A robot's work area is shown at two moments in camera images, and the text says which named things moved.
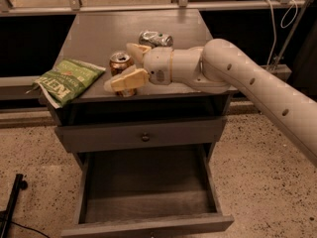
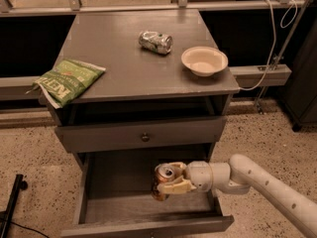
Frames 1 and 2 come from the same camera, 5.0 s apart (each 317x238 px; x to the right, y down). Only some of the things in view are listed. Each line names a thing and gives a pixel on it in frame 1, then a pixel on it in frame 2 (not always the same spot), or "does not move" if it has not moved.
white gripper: (158, 64) -> (197, 173)
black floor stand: (8, 214) does not move
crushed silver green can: (155, 39) does not move
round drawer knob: (145, 138) does not move
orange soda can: (118, 62) -> (163, 172)
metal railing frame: (274, 69) does not move
